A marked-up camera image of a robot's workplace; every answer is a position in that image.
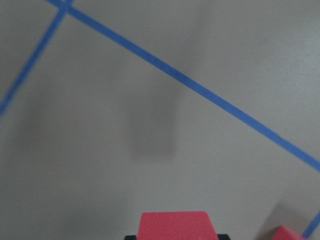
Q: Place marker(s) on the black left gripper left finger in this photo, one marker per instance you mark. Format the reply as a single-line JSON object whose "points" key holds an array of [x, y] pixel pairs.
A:
{"points": [[130, 237]]}

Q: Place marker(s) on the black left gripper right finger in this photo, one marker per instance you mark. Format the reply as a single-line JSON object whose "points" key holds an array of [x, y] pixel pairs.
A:
{"points": [[223, 236]]}

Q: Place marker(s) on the red block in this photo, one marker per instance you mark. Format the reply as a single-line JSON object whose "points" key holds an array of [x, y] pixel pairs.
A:
{"points": [[284, 233], [181, 225]]}

